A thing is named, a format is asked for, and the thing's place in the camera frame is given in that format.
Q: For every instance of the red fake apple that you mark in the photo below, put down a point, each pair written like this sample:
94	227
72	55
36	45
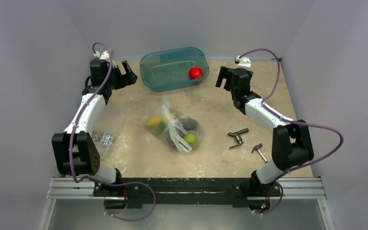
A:
195	73

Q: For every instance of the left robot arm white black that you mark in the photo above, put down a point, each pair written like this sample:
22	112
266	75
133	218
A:
74	149

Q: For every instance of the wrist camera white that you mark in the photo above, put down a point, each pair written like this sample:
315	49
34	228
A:
243	62
103	56

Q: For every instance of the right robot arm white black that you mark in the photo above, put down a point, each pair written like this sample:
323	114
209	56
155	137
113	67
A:
291	140

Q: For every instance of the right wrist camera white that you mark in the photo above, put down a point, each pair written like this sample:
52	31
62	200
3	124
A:
243	62

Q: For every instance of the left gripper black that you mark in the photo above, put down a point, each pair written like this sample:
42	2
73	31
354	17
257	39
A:
127	79

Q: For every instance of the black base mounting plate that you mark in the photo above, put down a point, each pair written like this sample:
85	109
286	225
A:
235	192

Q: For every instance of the clear plastic screw box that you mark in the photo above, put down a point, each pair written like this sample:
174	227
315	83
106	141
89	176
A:
107	129

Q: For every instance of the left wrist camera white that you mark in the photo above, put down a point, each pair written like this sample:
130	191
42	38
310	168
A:
103	56

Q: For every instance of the dark metal clamp tool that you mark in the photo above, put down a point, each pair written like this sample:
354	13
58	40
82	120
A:
237	136

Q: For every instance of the green fake grapes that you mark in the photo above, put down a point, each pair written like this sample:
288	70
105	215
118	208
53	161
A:
160	129

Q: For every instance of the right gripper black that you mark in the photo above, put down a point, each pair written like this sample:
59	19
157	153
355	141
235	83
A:
227	78

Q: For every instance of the clear plastic bag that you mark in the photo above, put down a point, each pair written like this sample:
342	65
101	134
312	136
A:
166	111

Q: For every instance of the teal plastic bin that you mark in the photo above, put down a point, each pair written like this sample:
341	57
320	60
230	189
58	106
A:
169	70

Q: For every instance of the dark red fake grapes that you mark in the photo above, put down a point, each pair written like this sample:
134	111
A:
177	128

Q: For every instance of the green fake pear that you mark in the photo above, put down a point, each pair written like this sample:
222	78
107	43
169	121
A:
192	139

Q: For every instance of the yellow fake banana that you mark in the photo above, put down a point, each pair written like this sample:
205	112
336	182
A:
155	121

